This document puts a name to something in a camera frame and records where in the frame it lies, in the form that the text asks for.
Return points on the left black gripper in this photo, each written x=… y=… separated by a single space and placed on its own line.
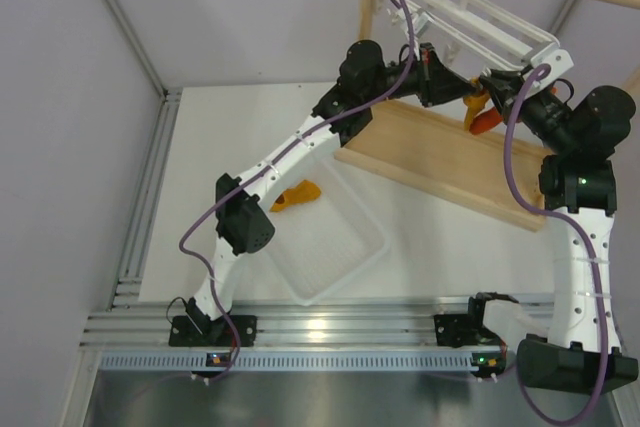
x=434 y=81

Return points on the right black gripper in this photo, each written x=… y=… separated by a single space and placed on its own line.
x=505 y=87

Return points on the yellow sock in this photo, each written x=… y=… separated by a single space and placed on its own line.
x=475 y=103
x=305 y=192

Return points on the white clip hanger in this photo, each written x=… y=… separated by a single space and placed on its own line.
x=498 y=37

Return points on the orange sock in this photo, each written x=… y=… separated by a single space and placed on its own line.
x=486 y=121

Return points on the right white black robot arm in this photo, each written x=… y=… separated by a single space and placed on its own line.
x=580 y=352

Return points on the wooden hanging rack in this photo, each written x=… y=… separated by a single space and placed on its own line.
x=432 y=153

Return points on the white plastic tray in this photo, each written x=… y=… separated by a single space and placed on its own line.
x=320 y=246

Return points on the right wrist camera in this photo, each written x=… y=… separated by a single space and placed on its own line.
x=558 y=62

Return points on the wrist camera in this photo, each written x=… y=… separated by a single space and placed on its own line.
x=420 y=21
x=558 y=62

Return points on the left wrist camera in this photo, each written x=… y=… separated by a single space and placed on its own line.
x=420 y=21

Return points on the aluminium corner frame post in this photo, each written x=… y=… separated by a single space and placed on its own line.
x=133 y=42

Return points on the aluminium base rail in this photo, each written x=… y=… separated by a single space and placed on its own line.
x=333 y=325

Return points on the slotted grey cable duct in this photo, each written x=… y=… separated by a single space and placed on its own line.
x=291 y=361

